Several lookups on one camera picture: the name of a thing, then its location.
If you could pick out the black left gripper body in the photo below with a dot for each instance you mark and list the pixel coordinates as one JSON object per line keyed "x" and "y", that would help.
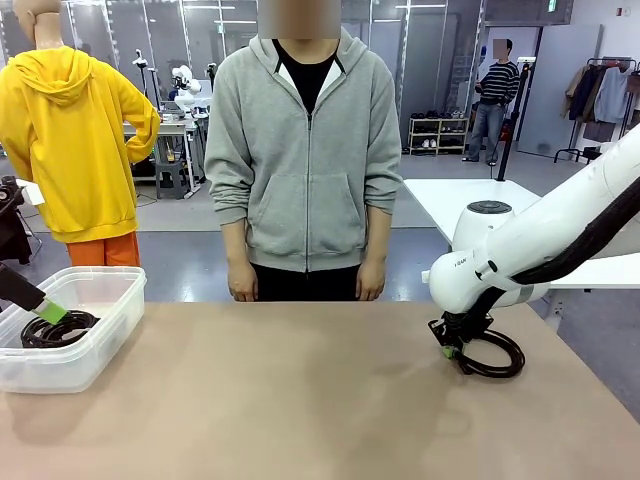
{"x": 12, "y": 230}

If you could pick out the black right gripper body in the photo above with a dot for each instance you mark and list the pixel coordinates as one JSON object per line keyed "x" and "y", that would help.
{"x": 457, "y": 327}

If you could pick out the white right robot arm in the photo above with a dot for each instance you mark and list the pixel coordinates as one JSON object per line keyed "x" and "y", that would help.
{"x": 525, "y": 235}

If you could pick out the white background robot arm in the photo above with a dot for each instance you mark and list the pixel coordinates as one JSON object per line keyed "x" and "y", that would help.
{"x": 182, "y": 85}

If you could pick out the person's left forearm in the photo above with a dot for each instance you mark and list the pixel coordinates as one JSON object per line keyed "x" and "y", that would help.
{"x": 378, "y": 235}

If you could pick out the person's right forearm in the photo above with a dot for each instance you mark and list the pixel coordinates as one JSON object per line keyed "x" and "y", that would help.
{"x": 236, "y": 245}

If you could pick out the person's left hand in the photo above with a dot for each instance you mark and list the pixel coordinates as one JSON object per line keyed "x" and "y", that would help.
{"x": 371, "y": 280}

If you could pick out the person's right hand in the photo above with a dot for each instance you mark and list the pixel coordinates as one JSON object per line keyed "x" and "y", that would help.
{"x": 242, "y": 282}

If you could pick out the orange mannequin shorts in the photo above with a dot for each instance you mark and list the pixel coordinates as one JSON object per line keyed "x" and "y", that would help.
{"x": 107, "y": 250}

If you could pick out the clear plastic storage bin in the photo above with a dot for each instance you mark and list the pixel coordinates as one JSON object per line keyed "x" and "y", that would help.
{"x": 75, "y": 370}

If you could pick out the yellow hoodie on mannequin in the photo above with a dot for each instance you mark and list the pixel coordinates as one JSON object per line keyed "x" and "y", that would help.
{"x": 65, "y": 150}

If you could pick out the large white table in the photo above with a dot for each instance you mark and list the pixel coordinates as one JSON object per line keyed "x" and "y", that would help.
{"x": 440, "y": 195}

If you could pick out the black trousers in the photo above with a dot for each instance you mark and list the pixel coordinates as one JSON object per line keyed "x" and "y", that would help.
{"x": 310, "y": 285}

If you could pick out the grey step stool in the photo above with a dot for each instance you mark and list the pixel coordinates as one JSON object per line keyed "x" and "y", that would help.
{"x": 172, "y": 177}

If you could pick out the grey workbench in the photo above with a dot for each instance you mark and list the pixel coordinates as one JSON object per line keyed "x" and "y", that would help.
{"x": 175, "y": 130}

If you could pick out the wooden shoe shelf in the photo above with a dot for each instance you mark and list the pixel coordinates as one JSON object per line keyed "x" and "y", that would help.
{"x": 440, "y": 132}

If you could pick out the black tripod pole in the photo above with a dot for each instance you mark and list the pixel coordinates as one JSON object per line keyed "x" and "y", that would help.
{"x": 515, "y": 130}

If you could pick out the mannequin head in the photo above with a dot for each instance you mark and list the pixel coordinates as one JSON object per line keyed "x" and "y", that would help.
{"x": 42, "y": 25}

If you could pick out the black utility cart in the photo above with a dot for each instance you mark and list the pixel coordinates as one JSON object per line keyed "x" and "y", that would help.
{"x": 597, "y": 152}

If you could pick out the grey zip hoodie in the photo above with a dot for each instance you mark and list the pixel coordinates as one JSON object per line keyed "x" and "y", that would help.
{"x": 280, "y": 175}

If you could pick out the person in striped sweater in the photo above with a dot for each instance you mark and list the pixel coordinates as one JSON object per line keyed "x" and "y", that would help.
{"x": 495, "y": 85}

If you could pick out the clothes rack with coats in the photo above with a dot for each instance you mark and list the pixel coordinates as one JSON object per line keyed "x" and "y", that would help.
{"x": 610, "y": 90}

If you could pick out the black t-shirt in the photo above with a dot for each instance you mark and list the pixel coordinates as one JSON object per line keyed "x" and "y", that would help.
{"x": 307, "y": 75}

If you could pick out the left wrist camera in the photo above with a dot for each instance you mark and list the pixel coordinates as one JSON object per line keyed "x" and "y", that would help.
{"x": 12, "y": 187}

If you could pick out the tripod with white camera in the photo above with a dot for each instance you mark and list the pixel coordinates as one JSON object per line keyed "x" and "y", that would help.
{"x": 140, "y": 60}

